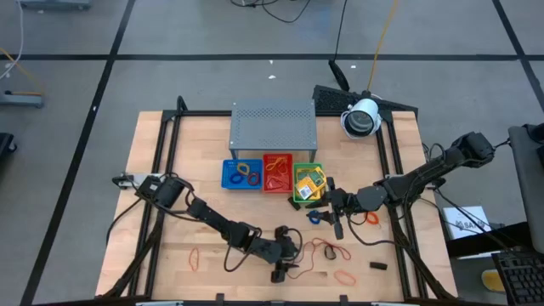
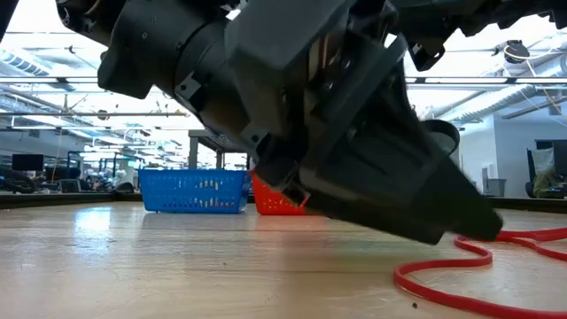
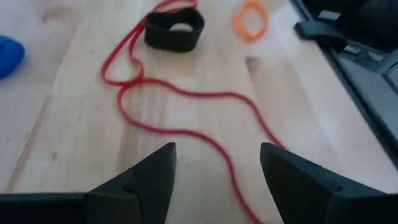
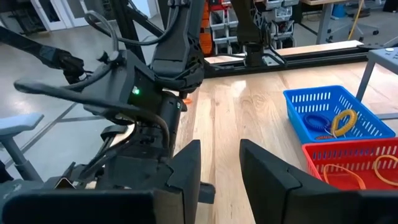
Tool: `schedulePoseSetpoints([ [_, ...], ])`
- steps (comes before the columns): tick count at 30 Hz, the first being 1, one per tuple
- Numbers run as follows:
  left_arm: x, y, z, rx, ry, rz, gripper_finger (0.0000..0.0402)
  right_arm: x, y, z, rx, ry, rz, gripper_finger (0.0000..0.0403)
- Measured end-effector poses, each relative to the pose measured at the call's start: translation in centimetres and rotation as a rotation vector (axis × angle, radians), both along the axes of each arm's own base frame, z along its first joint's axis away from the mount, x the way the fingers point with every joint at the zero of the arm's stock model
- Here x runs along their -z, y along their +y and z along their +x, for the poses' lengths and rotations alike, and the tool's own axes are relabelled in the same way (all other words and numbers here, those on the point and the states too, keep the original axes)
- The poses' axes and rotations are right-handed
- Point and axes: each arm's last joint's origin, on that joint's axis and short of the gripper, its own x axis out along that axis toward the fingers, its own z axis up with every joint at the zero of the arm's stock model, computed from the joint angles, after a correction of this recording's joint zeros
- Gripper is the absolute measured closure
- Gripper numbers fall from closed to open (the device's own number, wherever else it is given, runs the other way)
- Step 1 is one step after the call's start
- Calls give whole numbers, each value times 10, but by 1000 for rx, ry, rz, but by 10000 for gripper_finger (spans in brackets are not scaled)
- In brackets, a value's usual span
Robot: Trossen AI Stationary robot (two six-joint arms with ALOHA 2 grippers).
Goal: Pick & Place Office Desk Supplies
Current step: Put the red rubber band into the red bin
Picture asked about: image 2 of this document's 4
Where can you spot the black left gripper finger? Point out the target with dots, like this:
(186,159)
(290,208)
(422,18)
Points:
(376,208)
(398,146)

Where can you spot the long red rubber band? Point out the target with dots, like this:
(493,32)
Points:
(487,258)

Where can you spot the blue plastic basket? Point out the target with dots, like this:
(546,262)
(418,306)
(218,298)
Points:
(195,190)

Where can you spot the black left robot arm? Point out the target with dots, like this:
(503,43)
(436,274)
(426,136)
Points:
(146,53)

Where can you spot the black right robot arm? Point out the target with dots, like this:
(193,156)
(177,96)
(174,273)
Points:
(487,11)

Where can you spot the white cylinder with dark lens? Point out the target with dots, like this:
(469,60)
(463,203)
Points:
(449,133)

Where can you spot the red plastic basket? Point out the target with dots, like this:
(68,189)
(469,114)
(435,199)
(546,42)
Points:
(274,201)

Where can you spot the grey trash bin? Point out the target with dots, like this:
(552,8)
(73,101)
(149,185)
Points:
(495,188)

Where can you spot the grey perforated metal riser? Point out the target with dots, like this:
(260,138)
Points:
(193,150)

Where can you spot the person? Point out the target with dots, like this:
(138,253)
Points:
(547,184)

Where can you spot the long ceiling light bar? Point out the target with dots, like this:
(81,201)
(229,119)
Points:
(44,80)

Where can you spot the black monitor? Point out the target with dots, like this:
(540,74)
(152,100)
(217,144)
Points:
(27,163)

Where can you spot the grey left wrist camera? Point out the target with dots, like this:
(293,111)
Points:
(274,53)

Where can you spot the silver ceiling air duct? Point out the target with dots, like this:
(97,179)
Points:
(487,105)
(22,62)

